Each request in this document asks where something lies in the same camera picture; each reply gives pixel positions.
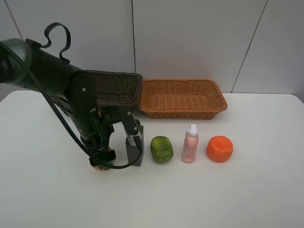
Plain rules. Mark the green squishy toy fruit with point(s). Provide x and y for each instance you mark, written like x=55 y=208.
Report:
x=161 y=149

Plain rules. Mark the orange squishy toy fruit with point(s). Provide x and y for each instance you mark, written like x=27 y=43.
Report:
x=219 y=149

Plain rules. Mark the dark green square bottle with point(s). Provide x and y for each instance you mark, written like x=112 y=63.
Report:
x=131 y=148

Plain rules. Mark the pink bottle white cap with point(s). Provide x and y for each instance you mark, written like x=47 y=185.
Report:
x=190 y=144

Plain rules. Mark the red orange toy peach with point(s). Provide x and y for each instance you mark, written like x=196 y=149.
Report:
x=107 y=157

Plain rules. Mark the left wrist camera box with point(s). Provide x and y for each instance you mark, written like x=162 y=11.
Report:
x=130 y=125

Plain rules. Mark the dark brown wicker basket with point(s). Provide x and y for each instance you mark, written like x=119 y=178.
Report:
x=116 y=89

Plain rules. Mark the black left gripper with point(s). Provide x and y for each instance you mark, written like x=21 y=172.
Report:
x=95 y=126

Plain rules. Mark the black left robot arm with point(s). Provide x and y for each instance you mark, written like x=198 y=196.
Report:
x=24 y=64

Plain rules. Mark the light orange wicker basket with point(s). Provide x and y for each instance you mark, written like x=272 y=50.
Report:
x=181 y=98

